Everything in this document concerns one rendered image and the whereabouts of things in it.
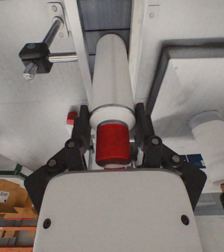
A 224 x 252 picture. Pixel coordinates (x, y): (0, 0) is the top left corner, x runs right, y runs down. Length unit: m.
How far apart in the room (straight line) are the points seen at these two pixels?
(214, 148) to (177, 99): 0.15
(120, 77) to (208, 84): 0.26
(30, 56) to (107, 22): 0.13
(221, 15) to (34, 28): 0.34
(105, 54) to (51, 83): 0.23
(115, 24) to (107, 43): 0.04
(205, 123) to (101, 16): 0.36
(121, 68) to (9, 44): 0.27
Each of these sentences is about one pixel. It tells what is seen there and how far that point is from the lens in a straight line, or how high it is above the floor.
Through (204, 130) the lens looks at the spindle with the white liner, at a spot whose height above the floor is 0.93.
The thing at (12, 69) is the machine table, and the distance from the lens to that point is 0.42.
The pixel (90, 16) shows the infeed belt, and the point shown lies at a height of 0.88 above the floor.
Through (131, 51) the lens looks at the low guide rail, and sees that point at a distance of 0.24.
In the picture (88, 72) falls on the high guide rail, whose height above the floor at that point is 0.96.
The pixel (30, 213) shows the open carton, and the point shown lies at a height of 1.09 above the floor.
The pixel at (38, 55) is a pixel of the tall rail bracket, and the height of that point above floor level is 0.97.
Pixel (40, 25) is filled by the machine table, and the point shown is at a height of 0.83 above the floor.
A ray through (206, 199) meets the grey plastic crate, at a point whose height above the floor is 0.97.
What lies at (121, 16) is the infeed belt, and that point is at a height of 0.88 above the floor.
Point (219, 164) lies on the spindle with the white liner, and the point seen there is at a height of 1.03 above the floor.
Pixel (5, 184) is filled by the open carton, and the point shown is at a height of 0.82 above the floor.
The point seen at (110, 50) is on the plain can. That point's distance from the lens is 0.21.
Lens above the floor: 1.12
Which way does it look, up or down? 34 degrees down
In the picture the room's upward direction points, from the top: 179 degrees clockwise
